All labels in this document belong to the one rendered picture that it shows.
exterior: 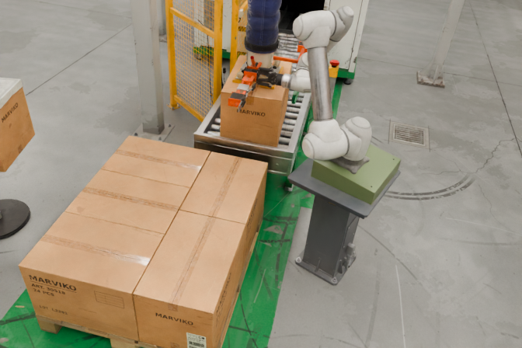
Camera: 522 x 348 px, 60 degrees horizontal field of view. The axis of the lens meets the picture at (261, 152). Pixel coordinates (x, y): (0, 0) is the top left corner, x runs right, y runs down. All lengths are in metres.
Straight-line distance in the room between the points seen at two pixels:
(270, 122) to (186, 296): 1.30
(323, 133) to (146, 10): 1.92
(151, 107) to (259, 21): 1.54
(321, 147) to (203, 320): 1.01
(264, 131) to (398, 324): 1.46
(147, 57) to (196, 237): 1.84
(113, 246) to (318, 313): 1.28
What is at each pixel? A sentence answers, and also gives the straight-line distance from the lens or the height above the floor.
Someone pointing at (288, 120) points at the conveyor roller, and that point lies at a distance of 3.50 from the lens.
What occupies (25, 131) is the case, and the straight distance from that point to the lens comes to 3.20.
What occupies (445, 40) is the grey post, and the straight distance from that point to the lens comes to 5.70.
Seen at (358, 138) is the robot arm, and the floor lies 1.07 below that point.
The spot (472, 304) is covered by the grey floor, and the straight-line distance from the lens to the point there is 3.33.
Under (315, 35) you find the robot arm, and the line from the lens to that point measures 2.33.
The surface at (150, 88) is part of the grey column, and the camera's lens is 4.01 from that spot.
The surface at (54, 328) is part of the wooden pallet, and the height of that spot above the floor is 0.06.
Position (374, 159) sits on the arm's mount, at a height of 0.85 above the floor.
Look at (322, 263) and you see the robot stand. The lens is 3.07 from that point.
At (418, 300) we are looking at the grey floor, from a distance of 3.19.
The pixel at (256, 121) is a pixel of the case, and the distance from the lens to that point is 3.03.
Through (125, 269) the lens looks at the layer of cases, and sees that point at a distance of 2.41.
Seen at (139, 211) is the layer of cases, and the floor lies 0.54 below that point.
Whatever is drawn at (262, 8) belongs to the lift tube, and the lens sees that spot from 2.92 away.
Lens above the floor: 2.38
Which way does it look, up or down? 36 degrees down
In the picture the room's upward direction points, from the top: 5 degrees clockwise
